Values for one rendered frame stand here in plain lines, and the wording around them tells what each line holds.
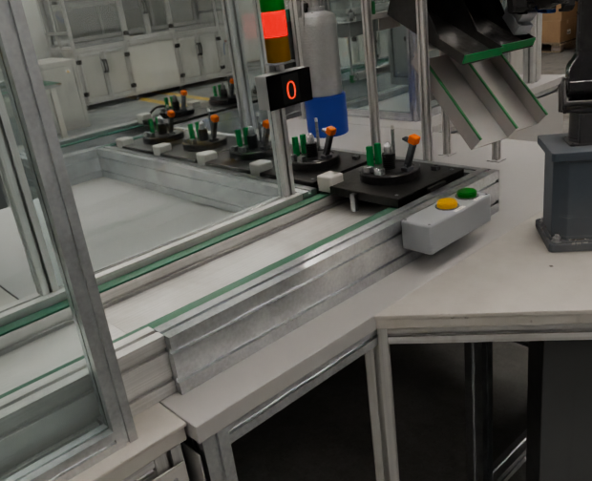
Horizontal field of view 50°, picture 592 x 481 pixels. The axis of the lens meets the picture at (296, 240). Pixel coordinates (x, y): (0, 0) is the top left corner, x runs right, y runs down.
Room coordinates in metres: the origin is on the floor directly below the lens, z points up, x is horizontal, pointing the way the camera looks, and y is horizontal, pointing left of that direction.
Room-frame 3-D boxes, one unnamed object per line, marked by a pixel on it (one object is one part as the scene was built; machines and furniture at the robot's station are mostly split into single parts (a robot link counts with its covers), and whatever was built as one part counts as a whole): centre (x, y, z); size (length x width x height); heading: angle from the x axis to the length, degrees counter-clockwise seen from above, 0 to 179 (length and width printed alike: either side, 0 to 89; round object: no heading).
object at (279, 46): (1.37, -0.01, 1.28); 0.05 x 0.05 x 0.05
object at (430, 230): (1.18, -0.31, 0.93); 0.21 x 0.07 x 0.06; 130
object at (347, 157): (1.60, -0.07, 1.01); 0.24 x 0.24 x 0.13; 40
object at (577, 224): (1.18, -0.58, 0.96); 0.15 x 0.15 x 0.20; 79
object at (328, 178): (1.41, -0.10, 0.97); 0.05 x 0.05 x 0.04; 40
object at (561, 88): (1.18, -0.57, 1.15); 0.09 x 0.07 x 0.06; 71
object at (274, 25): (1.37, -0.01, 1.33); 0.05 x 0.05 x 0.05
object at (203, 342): (1.11, -0.12, 0.91); 0.89 x 0.06 x 0.11; 130
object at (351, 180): (1.40, -0.23, 0.96); 0.24 x 0.24 x 0.02; 40
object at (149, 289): (1.23, 0.01, 0.91); 0.84 x 0.28 x 0.10; 130
